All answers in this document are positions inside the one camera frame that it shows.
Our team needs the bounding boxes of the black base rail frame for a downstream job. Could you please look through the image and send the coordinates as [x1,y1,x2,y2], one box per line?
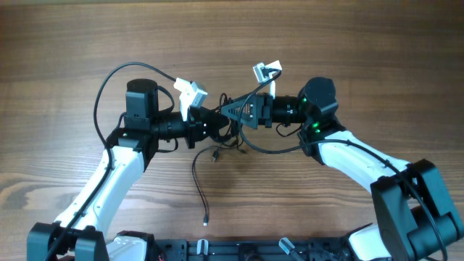
[154,237,354,261]

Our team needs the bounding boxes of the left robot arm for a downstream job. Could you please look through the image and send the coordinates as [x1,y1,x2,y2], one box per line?
[27,79,229,260]

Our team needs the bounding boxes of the black camera cable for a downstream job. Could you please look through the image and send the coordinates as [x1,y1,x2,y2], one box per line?
[43,61,178,261]
[237,70,449,261]

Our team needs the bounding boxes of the black cable bundle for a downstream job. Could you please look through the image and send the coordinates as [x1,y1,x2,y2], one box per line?
[191,92,251,227]

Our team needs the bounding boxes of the black left camera cable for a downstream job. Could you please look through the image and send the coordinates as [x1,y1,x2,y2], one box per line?
[43,61,178,261]

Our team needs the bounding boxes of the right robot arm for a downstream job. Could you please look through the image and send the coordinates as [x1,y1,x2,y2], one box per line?
[220,77,463,260]

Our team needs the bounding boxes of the black right camera cable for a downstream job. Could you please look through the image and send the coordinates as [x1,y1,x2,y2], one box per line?
[237,70,449,261]

